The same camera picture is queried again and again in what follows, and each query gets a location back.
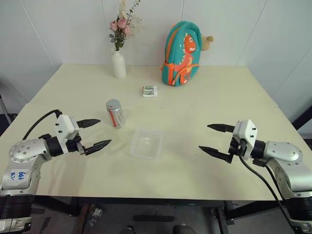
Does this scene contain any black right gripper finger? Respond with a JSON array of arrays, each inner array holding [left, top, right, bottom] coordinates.
[[207, 123, 235, 134], [198, 145, 232, 163]]

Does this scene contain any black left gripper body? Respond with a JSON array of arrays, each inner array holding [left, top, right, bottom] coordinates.
[[64, 132, 86, 156]]

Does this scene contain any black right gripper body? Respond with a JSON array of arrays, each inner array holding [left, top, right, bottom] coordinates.
[[228, 136, 245, 163]]

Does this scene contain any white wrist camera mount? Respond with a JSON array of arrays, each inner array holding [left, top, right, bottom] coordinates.
[[54, 114, 80, 155], [232, 119, 258, 161]]

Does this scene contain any clear plastic jar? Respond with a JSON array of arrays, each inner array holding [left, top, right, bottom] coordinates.
[[105, 99, 125, 129]]

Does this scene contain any black table frame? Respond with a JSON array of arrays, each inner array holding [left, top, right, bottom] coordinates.
[[31, 195, 288, 226]]

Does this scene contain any teal dinosaur backpack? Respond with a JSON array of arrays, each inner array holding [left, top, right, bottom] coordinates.
[[160, 21, 203, 86]]

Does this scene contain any clear plastic container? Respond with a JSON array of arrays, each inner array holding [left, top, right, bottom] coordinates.
[[128, 126, 164, 161]]

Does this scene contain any brown plush toy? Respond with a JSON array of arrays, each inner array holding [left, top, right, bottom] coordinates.
[[200, 34, 215, 52]]

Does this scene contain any pink flower bouquet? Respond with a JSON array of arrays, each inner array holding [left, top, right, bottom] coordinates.
[[108, 0, 144, 52]]

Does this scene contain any white battery pack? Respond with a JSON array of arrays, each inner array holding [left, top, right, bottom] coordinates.
[[141, 85, 158, 98]]

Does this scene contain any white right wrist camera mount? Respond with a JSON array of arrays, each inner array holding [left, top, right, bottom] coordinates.
[[232, 119, 258, 161]]

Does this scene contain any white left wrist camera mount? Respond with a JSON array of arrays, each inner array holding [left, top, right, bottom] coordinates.
[[54, 114, 80, 155]]

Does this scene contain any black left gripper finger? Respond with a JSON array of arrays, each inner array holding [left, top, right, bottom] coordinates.
[[84, 139, 112, 156], [76, 118, 101, 129]]

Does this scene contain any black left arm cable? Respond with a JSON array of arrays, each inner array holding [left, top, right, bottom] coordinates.
[[22, 109, 61, 140]]

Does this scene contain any white ceramic vase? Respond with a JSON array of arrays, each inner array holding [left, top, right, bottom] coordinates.
[[111, 47, 127, 79]]

